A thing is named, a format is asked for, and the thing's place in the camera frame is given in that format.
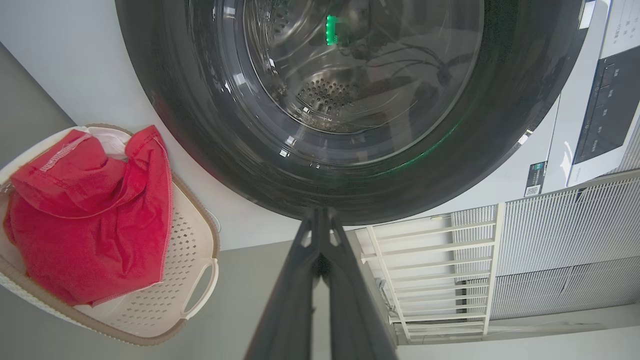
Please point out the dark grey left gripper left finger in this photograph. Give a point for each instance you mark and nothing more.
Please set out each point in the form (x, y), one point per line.
(290, 300)

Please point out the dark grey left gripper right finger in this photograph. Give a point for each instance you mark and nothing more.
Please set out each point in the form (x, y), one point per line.
(355, 310)

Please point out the round dark washing machine door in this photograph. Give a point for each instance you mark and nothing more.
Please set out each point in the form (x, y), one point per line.
(475, 140)

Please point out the red garment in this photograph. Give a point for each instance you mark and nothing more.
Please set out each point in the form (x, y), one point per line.
(90, 230)

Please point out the cream perforated laundry basket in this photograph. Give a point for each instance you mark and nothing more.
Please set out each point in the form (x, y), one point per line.
(185, 260)

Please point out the white front-load washing machine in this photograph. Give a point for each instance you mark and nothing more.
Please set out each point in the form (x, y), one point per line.
(65, 65)

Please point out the white metal railing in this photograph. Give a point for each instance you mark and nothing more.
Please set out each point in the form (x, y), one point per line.
(495, 250)

